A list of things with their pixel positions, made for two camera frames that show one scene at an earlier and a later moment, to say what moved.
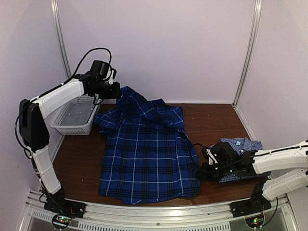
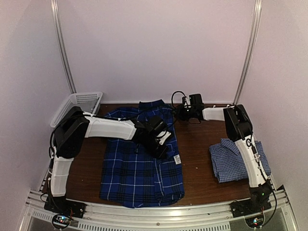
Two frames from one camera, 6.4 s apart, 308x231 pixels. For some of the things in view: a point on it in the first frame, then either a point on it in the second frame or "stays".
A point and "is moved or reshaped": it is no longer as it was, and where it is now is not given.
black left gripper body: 105,92 -> 149,146
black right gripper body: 213,174 -> 186,114
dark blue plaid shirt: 147,156 is moved or reshaped
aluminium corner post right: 257,14 stays
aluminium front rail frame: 216,217 stays
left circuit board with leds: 61,221 stays
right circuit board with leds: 255,221 stays
